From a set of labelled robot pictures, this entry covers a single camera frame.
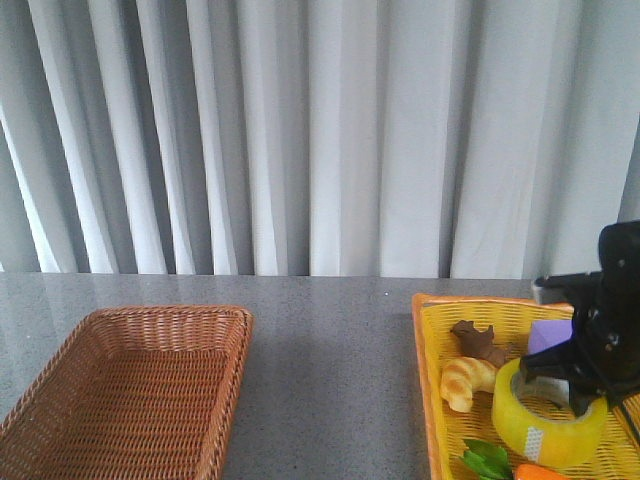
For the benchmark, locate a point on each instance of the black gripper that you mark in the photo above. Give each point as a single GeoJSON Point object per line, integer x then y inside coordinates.
{"type": "Point", "coordinates": [602, 356]}

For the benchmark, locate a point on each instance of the yellow packing tape roll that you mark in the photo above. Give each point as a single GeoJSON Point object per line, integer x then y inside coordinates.
{"type": "Point", "coordinates": [534, 419]}

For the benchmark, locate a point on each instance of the purple foam block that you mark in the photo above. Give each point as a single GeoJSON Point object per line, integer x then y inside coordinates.
{"type": "Point", "coordinates": [545, 334]}

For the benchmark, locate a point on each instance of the brown toy animal figure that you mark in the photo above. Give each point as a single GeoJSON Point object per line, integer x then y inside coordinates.
{"type": "Point", "coordinates": [479, 344]}

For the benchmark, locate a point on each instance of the toy croissant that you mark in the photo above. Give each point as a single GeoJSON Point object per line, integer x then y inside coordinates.
{"type": "Point", "coordinates": [462, 377]}

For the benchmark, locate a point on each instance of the yellow woven basket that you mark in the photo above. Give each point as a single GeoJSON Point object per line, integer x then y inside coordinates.
{"type": "Point", "coordinates": [615, 458]}

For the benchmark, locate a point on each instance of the orange toy carrot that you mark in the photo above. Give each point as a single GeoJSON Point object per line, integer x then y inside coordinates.
{"type": "Point", "coordinates": [490, 461]}

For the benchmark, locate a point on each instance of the grey pleated curtain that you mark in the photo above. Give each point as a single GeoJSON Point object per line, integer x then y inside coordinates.
{"type": "Point", "coordinates": [420, 139]}

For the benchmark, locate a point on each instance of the brown wicker basket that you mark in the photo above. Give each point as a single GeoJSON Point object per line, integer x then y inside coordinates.
{"type": "Point", "coordinates": [135, 392]}

